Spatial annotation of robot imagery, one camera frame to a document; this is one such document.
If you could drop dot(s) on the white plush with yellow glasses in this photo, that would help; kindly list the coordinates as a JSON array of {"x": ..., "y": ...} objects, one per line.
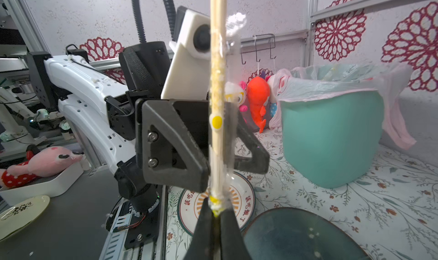
[{"x": 236, "y": 93}]

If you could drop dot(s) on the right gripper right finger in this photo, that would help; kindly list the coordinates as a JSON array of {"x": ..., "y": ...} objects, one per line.
[{"x": 232, "y": 246}]

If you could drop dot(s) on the red plush toy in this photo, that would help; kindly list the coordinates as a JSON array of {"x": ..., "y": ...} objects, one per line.
[{"x": 258, "y": 94}]

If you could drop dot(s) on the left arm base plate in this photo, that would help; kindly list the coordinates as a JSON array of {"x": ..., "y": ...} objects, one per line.
[{"x": 137, "y": 228}]

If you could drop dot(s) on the floral table mat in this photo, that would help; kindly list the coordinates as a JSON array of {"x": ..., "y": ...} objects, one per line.
[{"x": 391, "y": 211}]

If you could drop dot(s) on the green trash bin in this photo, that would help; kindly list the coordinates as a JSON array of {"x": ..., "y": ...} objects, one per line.
[{"x": 332, "y": 142}]

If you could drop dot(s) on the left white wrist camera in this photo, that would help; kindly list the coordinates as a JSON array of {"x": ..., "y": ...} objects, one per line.
[{"x": 189, "y": 74}]

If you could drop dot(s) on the white orange sunburst plate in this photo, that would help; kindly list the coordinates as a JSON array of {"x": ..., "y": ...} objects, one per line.
[{"x": 242, "y": 197}]

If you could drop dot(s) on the black wire wall rack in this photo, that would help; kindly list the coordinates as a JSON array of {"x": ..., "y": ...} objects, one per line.
[{"x": 258, "y": 43}]

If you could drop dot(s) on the white tray outside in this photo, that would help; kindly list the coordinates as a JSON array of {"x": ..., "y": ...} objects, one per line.
[{"x": 52, "y": 187}]

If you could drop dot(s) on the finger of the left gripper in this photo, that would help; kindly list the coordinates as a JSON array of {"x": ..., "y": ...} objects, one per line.
[{"x": 251, "y": 147}]

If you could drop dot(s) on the pink dolphin plush outside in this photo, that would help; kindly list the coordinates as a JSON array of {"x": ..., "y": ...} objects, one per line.
[{"x": 46, "y": 163}]

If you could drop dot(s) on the dark green glass plate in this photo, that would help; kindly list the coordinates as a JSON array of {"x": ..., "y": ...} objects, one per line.
[{"x": 295, "y": 234}]

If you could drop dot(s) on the green plate outside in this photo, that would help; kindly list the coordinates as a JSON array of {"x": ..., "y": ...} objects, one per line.
[{"x": 19, "y": 216}]

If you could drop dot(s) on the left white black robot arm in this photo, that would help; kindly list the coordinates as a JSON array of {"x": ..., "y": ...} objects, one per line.
[{"x": 71, "y": 85}]

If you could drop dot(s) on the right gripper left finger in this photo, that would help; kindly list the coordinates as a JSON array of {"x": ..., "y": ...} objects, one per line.
[{"x": 202, "y": 245}]

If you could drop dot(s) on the pink white plush toy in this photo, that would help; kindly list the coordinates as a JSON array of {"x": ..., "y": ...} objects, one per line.
[{"x": 276, "y": 83}]

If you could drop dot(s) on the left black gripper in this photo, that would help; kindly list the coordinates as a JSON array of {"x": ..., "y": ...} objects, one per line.
[{"x": 171, "y": 135}]

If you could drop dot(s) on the chopsticks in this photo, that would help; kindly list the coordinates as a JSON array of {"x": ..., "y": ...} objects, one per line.
[{"x": 217, "y": 105}]

